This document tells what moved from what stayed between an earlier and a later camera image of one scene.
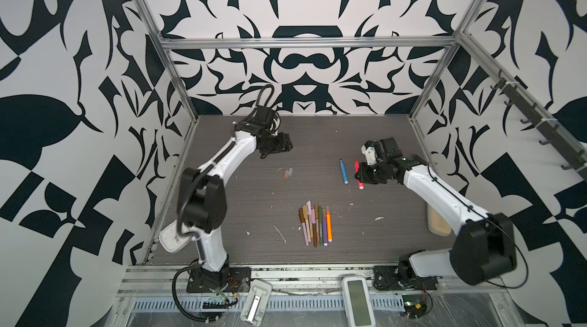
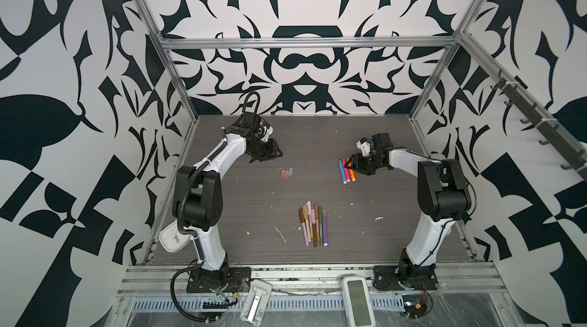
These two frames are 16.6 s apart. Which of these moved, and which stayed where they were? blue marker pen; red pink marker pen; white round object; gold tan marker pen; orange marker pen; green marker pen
Moved: red pink marker pen; orange marker pen
Stayed: white round object; gold tan marker pen; blue marker pen; green marker pen
